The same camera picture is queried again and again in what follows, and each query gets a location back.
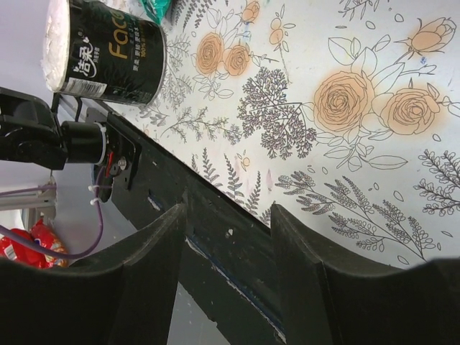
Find red snack bag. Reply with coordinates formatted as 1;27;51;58
0;218;69;270

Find teal candy bag back side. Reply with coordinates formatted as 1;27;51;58
140;0;172;24

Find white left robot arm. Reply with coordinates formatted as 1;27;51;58
1;87;107;170

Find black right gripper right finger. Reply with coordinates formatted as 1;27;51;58
271;204;459;344

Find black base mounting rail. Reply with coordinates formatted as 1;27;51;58
85;107;285;344

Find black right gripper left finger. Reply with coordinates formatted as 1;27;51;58
1;204;186;345

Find floral table mat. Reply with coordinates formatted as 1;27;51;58
125;1;459;267

